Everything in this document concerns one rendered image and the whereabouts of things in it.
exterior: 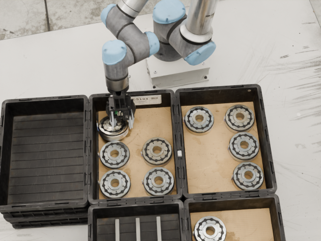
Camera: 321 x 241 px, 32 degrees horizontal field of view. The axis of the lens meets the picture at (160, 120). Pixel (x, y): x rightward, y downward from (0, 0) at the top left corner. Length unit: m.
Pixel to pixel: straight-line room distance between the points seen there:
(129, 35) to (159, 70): 0.38
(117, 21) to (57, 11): 1.59
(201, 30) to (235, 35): 0.48
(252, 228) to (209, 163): 0.26
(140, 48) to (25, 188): 0.62
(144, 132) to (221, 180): 0.32
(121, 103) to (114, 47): 0.21
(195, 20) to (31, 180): 0.77
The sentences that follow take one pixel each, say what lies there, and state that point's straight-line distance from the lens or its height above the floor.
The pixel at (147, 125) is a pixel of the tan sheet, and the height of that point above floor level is 0.83.
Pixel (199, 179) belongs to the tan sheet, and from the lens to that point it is 1.88.
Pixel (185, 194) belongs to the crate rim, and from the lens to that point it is 1.76.
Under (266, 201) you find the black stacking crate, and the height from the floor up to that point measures 0.89.
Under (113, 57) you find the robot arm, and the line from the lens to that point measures 1.68.
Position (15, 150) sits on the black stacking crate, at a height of 0.83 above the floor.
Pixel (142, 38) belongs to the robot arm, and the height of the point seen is 1.16.
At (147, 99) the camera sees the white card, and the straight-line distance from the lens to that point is 1.94.
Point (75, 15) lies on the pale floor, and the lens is 3.33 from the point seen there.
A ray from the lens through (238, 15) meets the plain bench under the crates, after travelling 2.40.
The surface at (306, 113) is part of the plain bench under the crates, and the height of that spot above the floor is 0.70.
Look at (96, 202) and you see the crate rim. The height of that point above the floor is 0.93.
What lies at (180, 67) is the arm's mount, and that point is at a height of 0.80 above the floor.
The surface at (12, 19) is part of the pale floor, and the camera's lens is 3.40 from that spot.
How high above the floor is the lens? 2.59
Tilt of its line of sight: 63 degrees down
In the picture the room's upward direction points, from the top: 3 degrees counter-clockwise
